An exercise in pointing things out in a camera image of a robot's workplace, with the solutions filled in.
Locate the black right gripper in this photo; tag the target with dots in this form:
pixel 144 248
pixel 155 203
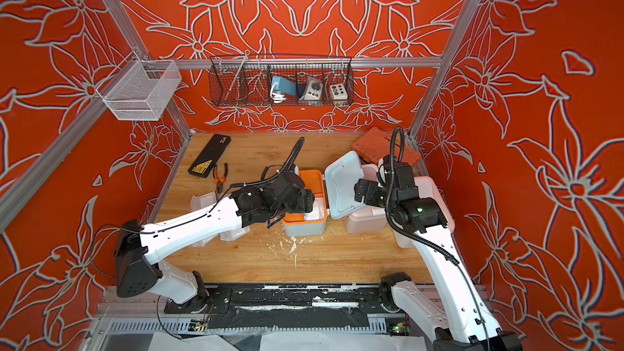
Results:
pixel 373 187

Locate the aluminium horizontal back rail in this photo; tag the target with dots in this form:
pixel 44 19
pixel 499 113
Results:
pixel 356 63

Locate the pink medicine chest box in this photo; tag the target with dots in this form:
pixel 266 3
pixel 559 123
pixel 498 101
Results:
pixel 366 219

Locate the blue item in basket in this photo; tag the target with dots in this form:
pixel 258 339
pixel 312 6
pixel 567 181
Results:
pixel 283 86

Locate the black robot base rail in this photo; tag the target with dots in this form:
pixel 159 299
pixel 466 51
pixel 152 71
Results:
pixel 365 298

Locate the white device with dials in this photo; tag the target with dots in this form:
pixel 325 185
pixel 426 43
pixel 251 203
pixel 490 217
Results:
pixel 313 91

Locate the orange tray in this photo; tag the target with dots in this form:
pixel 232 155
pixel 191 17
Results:
pixel 313 180

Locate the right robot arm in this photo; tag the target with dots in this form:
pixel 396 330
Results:
pixel 414 209

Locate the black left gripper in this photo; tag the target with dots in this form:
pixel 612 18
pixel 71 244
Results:
pixel 305 199

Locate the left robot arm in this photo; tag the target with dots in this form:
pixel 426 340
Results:
pixel 141 251

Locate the grey orange medicine chest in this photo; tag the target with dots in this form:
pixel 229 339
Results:
pixel 332 183

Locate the red plastic tool case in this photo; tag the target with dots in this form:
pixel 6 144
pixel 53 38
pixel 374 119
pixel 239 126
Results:
pixel 375 144

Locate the aluminium frame post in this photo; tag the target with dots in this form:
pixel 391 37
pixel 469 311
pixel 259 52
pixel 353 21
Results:
pixel 139 52
pixel 465 16

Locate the orange handled pliers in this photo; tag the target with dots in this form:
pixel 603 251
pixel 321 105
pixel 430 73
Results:
pixel 220 177

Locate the aluminium frame post left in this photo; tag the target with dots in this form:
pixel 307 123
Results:
pixel 139 52

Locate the white button box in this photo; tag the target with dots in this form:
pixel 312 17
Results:
pixel 338 92

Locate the black wire wall basket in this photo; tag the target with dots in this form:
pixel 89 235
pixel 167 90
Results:
pixel 248 85

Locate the gauze packet clear wrapper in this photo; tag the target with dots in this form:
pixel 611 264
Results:
pixel 199 202

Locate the white pink first aid kit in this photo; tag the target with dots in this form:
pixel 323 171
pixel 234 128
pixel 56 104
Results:
pixel 427 189

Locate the white wire mesh basket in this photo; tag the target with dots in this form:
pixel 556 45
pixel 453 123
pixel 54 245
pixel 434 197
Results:
pixel 136 93

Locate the black warning label case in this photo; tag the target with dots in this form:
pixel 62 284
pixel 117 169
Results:
pixel 208 158

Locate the aluminium frame post right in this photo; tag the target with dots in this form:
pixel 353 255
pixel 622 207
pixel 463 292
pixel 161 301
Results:
pixel 465 16

